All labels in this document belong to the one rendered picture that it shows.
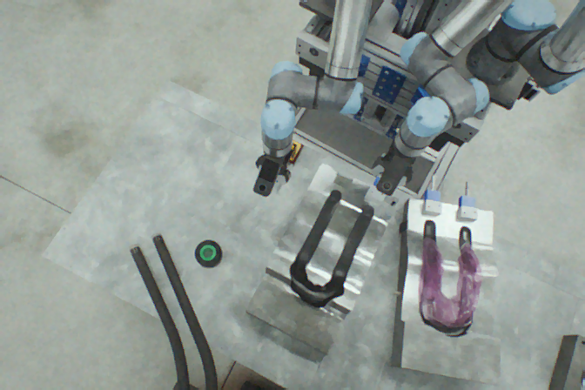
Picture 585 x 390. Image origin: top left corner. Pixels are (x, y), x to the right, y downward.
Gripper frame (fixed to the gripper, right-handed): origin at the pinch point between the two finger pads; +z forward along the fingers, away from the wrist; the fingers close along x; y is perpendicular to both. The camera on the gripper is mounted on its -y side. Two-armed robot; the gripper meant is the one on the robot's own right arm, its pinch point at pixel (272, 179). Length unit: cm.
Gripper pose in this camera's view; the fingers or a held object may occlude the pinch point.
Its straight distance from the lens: 130.3
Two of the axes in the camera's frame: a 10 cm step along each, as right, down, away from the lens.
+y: 4.5, -8.4, 3.1
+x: -8.9, -4.4, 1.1
